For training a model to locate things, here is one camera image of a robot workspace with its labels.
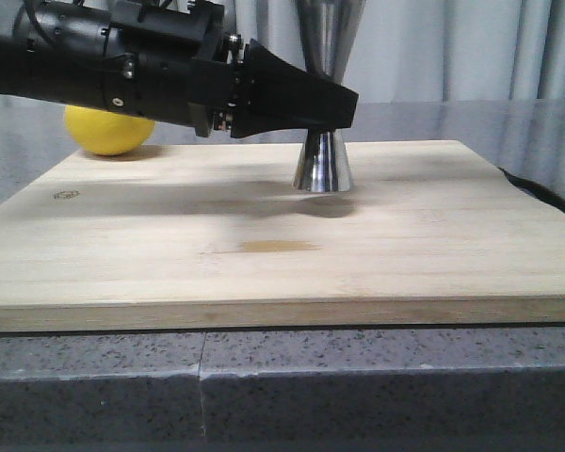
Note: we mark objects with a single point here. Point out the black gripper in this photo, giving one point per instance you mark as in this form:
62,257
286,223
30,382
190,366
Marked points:
178,67

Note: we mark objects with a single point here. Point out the steel hourglass jigger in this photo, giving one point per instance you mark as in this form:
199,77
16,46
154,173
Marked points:
327,32

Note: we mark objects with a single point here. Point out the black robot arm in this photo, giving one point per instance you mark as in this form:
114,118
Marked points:
55,51

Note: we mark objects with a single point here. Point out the grey curtain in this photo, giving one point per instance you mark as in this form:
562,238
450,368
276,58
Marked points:
447,51

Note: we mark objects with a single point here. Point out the light wooden cutting board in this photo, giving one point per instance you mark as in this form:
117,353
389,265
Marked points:
215,236

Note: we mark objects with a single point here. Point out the yellow lemon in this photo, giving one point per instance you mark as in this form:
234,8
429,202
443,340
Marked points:
105,133

